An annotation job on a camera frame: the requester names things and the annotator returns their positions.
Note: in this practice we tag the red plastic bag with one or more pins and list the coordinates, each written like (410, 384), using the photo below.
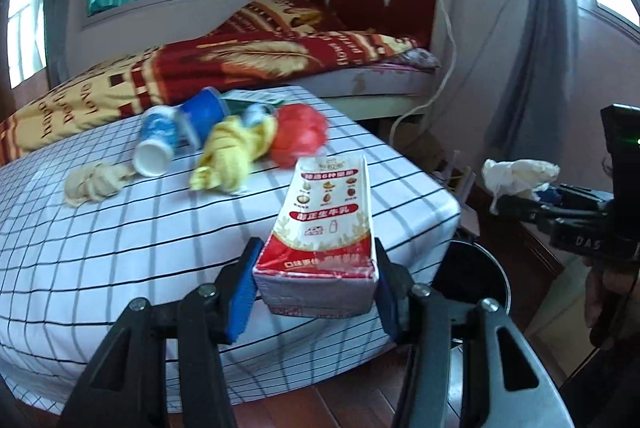
(300, 131)

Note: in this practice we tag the red white bed headboard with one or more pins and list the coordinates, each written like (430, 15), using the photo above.
(395, 3)

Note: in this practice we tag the red white milk carton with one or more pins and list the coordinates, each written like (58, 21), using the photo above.
(325, 208)

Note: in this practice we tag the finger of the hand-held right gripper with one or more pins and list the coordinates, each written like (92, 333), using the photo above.
(585, 197)
(530, 208)

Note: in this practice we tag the grey curtain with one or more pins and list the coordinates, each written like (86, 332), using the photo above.
(550, 33)

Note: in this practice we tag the person's right hand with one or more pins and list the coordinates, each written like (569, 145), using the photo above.
(593, 298)

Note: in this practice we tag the white blue patterned paper cup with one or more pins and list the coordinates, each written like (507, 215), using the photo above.
(157, 133)

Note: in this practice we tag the green packet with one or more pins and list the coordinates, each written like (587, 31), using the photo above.
(240, 99)

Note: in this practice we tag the purple mattress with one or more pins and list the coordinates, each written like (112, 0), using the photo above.
(390, 78)

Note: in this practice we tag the white tissue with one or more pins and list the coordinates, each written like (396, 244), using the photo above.
(515, 178)

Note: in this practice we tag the black trash bin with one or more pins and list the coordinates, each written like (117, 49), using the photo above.
(475, 268)

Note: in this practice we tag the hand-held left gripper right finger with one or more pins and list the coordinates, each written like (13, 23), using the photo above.
(387, 303)

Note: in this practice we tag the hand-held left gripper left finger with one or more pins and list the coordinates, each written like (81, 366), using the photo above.
(242, 293)

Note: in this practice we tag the bright narrow window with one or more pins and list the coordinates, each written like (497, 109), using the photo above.
(25, 23)

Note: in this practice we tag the white checked tablecloth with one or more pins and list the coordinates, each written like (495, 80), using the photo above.
(125, 258)

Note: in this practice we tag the yellow cloth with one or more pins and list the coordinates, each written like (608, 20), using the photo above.
(225, 153)

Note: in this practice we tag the bed with red blanket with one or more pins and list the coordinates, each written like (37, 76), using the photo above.
(235, 53)

